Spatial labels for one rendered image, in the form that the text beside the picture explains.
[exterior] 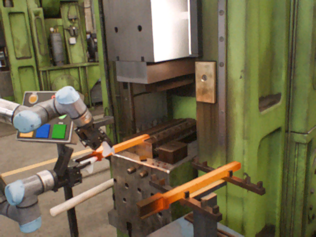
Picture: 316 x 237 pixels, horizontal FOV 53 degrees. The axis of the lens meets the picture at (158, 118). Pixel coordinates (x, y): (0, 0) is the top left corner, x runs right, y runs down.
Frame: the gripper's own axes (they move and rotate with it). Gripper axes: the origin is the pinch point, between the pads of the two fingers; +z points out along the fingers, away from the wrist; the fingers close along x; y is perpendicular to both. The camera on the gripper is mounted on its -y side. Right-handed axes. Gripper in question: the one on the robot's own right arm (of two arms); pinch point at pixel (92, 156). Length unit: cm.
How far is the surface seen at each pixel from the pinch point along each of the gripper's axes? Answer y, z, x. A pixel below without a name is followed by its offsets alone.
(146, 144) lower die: 2.2, 27.6, 4.0
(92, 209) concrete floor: 100, 73, -111
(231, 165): -1, 23, 51
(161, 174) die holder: 11.4, 21.8, 18.3
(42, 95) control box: -18, 15, -61
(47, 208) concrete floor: 100, 49, -147
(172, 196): -0.1, -6.4, 47.5
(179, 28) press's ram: -49, 45, 13
